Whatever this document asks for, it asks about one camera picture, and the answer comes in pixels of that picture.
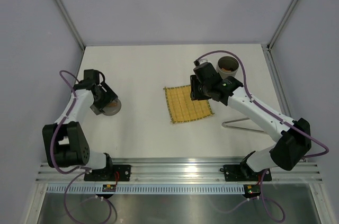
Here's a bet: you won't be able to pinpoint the grey canister lid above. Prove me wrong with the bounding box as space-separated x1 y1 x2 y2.
103 98 122 116

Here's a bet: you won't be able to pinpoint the bamboo woven tray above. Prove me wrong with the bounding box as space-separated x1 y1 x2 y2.
164 85 214 124

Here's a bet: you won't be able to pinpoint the orange salmon slice toy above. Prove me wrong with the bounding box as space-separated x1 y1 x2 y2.
222 68 233 73

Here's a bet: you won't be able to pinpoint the grey metal lunch canister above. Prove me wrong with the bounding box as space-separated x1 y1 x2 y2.
216 56 239 79

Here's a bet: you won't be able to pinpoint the stainless steel tongs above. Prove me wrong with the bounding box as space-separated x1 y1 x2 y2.
221 117 265 133

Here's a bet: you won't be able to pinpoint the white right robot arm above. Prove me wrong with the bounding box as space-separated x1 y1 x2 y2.
190 62 311 180

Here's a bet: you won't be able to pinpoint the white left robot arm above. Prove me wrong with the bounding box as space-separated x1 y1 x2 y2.
42 69 121 181

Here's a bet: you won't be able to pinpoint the left small circuit board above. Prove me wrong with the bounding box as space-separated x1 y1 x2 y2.
102 184 116 193

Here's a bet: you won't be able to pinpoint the small circuit board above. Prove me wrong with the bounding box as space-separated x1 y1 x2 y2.
244 185 260 194
102 184 116 193

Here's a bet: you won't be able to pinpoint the right small circuit board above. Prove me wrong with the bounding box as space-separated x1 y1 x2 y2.
244 185 260 194

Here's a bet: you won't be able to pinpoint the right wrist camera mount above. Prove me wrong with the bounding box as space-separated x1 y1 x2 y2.
194 58 209 66

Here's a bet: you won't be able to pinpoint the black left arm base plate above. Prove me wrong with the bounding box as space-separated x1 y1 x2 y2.
84 164 131 182

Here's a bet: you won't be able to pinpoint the aluminium front rail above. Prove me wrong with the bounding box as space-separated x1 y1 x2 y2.
35 157 323 184

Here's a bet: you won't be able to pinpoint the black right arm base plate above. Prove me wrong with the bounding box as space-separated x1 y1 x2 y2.
219 164 272 182

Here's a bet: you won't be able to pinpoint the left aluminium frame post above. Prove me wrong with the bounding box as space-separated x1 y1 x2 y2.
53 0 86 52

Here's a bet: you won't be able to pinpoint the aluminium frame post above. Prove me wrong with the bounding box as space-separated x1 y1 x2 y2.
266 0 301 52
53 0 86 52

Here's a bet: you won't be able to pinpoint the white slotted cable duct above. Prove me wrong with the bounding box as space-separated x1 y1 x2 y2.
46 184 246 194

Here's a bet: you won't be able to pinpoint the right aluminium frame post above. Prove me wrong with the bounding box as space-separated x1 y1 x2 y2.
266 0 301 52

